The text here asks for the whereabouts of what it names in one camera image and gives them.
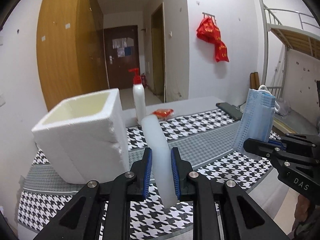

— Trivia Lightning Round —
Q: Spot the red fire extinguisher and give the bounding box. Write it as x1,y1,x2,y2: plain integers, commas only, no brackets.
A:
141,73,147,88

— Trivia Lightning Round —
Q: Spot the metal bunk bed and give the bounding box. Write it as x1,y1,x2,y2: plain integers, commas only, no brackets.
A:
259,0,319,133

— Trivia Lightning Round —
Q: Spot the black smartphone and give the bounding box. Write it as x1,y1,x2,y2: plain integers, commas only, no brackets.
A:
216,102,242,121

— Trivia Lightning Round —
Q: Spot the red snack packet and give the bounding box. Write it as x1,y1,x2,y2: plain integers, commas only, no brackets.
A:
152,108,174,119

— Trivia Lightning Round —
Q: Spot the dark brown entrance door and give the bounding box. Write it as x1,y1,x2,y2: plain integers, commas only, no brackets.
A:
104,25,140,90

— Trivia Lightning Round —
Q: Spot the wooden wardrobe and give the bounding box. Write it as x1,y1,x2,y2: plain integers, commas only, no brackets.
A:
36,0,109,110

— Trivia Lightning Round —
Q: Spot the houndstooth table cloth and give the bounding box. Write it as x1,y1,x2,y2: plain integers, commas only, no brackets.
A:
17,107,283,240

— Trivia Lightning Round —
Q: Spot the white styrofoam box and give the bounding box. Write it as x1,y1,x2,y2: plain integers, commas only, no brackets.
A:
31,88,130,184

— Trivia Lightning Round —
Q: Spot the white red pump bottle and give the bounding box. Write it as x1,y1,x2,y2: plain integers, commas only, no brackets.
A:
128,68,146,125

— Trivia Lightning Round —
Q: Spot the blue face masks stack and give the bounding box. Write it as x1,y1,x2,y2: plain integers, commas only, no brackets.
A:
233,85,280,160

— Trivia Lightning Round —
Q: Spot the operator hand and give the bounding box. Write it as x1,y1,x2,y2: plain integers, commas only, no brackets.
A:
292,194,315,230

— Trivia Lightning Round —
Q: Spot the white foam tube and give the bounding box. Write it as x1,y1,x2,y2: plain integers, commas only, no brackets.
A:
141,114,178,209

